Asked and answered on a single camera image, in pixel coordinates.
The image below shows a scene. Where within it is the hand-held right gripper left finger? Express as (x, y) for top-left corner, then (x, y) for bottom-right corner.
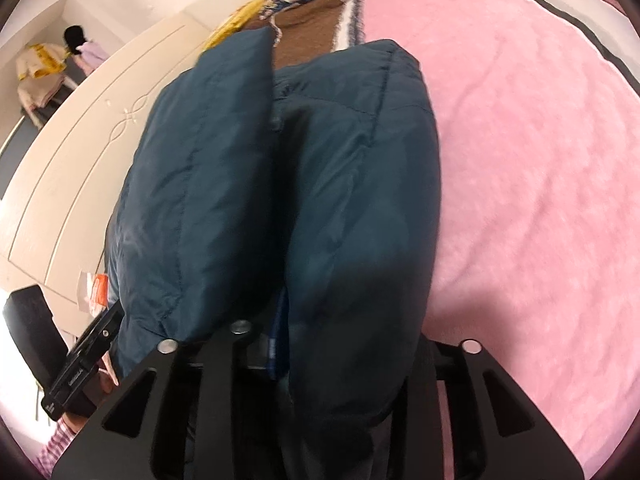
(50, 319), (281, 480)

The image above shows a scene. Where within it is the black round object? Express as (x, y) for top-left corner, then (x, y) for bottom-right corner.
(62, 25), (89, 57)

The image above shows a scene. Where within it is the beige cloth pile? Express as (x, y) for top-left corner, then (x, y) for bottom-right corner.
(15, 42), (72, 111)

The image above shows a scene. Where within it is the teal padded jacket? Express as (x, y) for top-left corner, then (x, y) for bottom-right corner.
(102, 27), (442, 480)

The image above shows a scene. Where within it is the lilac cloth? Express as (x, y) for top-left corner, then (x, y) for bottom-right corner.
(75, 40), (109, 74)

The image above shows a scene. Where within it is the person's left forearm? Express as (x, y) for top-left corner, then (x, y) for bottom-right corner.
(34, 411), (95, 480)

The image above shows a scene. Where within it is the orange white packet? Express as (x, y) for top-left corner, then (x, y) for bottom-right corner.
(77, 270), (111, 312)

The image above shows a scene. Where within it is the striped plush blanket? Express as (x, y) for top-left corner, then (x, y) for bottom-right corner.
(215, 0), (640, 480)

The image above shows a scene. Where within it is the person's left hand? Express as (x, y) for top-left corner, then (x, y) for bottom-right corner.
(99, 351), (120, 393)

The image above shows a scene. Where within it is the cream wardrobe door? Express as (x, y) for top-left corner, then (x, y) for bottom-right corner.
(0, 10), (221, 343)

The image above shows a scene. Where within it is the yellow pillow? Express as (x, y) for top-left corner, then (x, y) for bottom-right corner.
(205, 0), (266, 50)

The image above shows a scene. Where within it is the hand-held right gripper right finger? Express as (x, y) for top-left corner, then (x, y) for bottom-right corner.
(395, 334), (586, 480)

